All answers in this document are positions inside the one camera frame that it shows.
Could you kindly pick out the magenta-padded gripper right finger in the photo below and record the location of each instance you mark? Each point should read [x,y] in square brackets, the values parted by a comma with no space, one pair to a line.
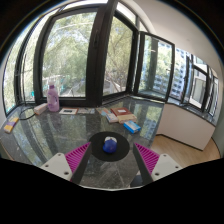
[166,165]

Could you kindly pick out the pale printed pamphlet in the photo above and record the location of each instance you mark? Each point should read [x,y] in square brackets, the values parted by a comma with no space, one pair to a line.
[86,111]

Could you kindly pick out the white-framed dark card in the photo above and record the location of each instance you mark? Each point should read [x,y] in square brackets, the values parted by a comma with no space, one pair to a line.
[68,111]

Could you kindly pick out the orange and blue pamphlet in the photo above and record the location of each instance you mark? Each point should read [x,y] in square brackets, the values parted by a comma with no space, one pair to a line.
[102,111]

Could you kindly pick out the red book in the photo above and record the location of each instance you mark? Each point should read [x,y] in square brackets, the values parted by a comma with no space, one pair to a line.
[120,111]

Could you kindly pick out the white and blue box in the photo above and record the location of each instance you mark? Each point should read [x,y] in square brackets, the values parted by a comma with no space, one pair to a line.
[112,117]

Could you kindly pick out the blue and white computer mouse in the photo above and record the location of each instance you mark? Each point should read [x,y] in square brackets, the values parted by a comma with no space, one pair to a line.
[109,146]

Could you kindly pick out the yellow and purple book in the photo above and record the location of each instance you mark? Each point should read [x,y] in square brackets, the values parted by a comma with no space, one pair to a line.
[11,125]

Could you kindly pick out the round black mouse pad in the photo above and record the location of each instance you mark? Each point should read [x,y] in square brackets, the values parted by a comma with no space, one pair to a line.
[96,148]

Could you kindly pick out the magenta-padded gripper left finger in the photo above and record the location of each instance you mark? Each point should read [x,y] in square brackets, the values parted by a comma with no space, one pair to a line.
[56,165]

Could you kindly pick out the purple detergent bottle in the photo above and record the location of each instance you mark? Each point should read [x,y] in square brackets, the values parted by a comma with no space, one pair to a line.
[53,100]

